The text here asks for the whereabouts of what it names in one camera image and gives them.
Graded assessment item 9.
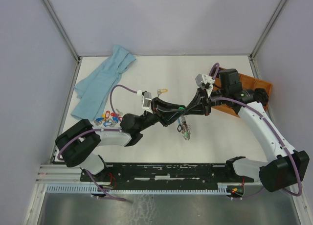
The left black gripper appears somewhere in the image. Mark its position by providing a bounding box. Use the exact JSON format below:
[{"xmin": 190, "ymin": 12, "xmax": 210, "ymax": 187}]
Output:
[{"xmin": 137, "ymin": 97, "xmax": 187, "ymax": 132}]

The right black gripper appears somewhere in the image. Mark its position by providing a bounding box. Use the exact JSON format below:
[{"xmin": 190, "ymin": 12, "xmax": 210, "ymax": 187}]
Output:
[{"xmin": 185, "ymin": 86, "xmax": 228, "ymax": 116}]

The large keyring with blue handle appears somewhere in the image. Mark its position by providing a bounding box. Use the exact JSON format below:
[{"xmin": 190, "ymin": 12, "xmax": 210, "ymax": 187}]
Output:
[{"xmin": 177, "ymin": 115, "xmax": 191, "ymax": 141}]

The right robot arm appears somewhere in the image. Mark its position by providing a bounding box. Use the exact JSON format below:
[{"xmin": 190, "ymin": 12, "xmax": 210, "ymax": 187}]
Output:
[{"xmin": 185, "ymin": 69, "xmax": 310, "ymax": 197}]

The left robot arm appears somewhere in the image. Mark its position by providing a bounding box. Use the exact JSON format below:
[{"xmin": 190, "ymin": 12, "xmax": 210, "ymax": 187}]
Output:
[{"xmin": 55, "ymin": 98, "xmax": 187, "ymax": 181}]

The yellow tagged key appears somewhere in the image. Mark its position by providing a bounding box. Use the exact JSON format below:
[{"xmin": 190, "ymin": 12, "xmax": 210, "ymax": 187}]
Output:
[{"xmin": 156, "ymin": 89, "xmax": 168, "ymax": 97}]

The blue tagged key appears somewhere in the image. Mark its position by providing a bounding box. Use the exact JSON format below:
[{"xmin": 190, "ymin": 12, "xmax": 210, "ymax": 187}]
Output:
[
  {"xmin": 103, "ymin": 121, "xmax": 117, "ymax": 128},
  {"xmin": 94, "ymin": 117, "xmax": 104, "ymax": 126}
]

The orange wooden compartment tray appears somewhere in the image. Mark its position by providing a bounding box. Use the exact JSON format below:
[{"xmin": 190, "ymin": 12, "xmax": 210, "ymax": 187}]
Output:
[{"xmin": 211, "ymin": 68, "xmax": 272, "ymax": 111}]

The light blue cloth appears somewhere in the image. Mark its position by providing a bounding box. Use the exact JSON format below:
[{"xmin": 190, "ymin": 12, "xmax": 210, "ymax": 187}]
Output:
[{"xmin": 71, "ymin": 45, "xmax": 136, "ymax": 120}]

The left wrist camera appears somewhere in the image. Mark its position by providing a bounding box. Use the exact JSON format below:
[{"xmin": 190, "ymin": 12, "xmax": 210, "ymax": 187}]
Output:
[{"xmin": 136, "ymin": 90, "xmax": 152, "ymax": 113}]

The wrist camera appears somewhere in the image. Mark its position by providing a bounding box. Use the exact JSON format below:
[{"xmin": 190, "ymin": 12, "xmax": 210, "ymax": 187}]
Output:
[
  {"xmin": 136, "ymin": 90, "xmax": 152, "ymax": 113},
  {"xmin": 195, "ymin": 74, "xmax": 215, "ymax": 97}
]

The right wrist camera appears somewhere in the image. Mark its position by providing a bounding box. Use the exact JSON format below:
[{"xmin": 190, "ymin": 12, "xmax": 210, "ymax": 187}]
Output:
[{"xmin": 195, "ymin": 74, "xmax": 215, "ymax": 97}]

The black cable bundle in tray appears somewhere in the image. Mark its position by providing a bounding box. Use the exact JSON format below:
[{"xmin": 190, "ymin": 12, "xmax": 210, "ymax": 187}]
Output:
[{"xmin": 254, "ymin": 88, "xmax": 269, "ymax": 105}]

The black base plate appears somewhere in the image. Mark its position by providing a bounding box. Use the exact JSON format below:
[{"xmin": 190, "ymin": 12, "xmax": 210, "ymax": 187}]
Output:
[{"xmin": 93, "ymin": 163, "xmax": 254, "ymax": 183}]

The white slotted cable duct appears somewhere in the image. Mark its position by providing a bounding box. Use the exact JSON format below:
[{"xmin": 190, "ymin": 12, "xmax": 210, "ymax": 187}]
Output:
[{"xmin": 45, "ymin": 182, "xmax": 233, "ymax": 193}]

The aluminium frame rail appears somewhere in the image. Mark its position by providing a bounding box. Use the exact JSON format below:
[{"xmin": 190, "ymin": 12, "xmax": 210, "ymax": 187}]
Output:
[{"xmin": 36, "ymin": 164, "xmax": 81, "ymax": 184}]

